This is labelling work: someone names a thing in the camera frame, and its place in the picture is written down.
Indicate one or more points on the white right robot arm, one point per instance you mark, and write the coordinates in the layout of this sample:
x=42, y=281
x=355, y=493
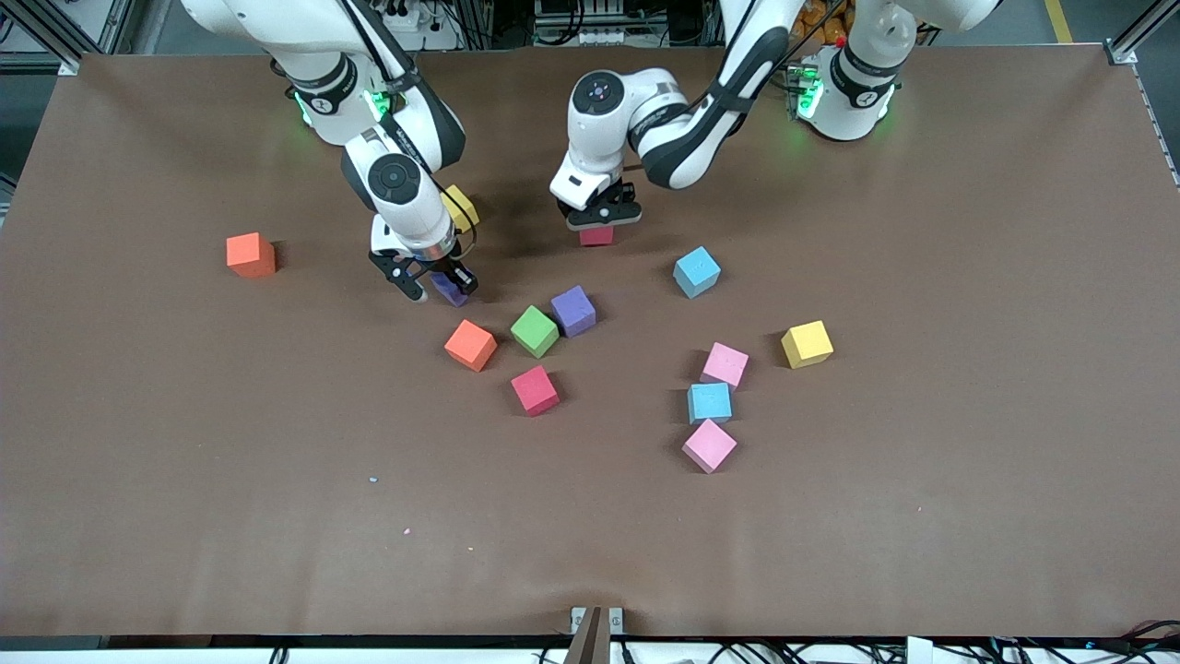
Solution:
x=410, y=207

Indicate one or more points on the brown table mat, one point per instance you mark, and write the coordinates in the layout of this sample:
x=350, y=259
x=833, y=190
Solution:
x=277, y=553

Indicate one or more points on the pink foam cube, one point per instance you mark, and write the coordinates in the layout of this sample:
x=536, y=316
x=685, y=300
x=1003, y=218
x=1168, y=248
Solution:
x=709, y=446
x=725, y=364

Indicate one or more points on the white equipment box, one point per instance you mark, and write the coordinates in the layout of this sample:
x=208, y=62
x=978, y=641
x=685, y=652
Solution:
x=599, y=37

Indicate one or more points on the orange plastic items pile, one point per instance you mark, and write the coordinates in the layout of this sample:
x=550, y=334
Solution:
x=820, y=28

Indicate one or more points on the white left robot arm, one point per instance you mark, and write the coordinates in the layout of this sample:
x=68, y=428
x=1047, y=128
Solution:
x=590, y=152

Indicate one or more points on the white power strip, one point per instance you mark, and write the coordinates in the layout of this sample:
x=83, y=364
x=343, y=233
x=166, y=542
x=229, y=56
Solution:
x=429, y=37

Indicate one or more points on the red foam cube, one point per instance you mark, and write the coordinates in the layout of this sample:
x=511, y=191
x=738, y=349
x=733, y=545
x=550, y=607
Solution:
x=596, y=238
x=535, y=390

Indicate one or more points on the orange foam cube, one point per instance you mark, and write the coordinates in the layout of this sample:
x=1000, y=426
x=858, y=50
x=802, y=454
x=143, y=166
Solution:
x=470, y=345
x=251, y=255

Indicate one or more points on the aluminium frame profile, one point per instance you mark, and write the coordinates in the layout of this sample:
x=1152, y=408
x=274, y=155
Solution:
x=51, y=41
x=1138, y=35

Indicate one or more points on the blue foam cube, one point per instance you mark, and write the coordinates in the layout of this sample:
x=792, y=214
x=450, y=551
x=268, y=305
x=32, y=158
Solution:
x=709, y=403
x=696, y=272

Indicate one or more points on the grey metal bracket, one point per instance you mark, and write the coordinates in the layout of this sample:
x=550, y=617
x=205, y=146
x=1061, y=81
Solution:
x=618, y=620

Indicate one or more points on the dark camera mount post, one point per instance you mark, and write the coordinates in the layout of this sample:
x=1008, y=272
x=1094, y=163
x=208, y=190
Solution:
x=590, y=646

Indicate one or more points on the purple foam cube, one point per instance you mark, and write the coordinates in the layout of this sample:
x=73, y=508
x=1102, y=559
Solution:
x=573, y=311
x=450, y=297

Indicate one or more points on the aluminium table edge rail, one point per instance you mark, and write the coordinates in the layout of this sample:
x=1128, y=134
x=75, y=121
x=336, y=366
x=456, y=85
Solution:
x=1158, y=127

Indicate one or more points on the green foam cube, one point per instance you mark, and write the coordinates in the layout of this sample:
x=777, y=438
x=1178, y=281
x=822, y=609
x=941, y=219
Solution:
x=535, y=331

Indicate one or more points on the yellow foam cube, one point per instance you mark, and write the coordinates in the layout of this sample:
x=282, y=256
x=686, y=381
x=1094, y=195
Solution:
x=464, y=210
x=807, y=344

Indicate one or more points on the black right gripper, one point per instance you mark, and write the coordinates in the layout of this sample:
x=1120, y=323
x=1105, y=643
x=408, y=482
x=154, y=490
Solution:
x=443, y=266

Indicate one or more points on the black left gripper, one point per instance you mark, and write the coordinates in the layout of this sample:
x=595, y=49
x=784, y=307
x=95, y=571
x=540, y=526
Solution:
x=619, y=197

